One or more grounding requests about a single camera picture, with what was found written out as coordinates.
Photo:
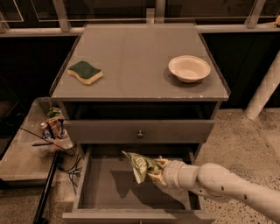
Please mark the green yellow sponge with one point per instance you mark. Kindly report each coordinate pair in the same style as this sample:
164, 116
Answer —
84, 72

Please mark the grey drawer cabinet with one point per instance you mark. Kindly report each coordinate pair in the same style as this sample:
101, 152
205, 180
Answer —
137, 83

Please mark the metal window railing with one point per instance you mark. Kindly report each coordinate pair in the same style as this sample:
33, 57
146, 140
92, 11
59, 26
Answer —
23, 18

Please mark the white paper bowl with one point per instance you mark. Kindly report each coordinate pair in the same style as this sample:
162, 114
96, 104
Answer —
189, 69

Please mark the round metal drawer knob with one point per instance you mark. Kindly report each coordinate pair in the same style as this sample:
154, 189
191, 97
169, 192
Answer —
140, 134

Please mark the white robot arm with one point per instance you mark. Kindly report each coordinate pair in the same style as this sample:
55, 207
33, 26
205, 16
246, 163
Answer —
216, 182

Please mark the black stand pole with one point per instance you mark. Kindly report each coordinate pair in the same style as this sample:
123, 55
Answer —
38, 218

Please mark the green jalapeno chip bag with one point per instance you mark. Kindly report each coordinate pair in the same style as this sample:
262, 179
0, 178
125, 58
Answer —
142, 166

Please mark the closed top drawer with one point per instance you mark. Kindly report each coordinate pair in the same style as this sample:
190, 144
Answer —
125, 131

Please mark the open middle drawer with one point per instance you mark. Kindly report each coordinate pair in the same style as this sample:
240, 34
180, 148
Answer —
108, 193

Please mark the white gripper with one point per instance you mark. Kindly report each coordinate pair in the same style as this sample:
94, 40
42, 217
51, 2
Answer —
171, 172

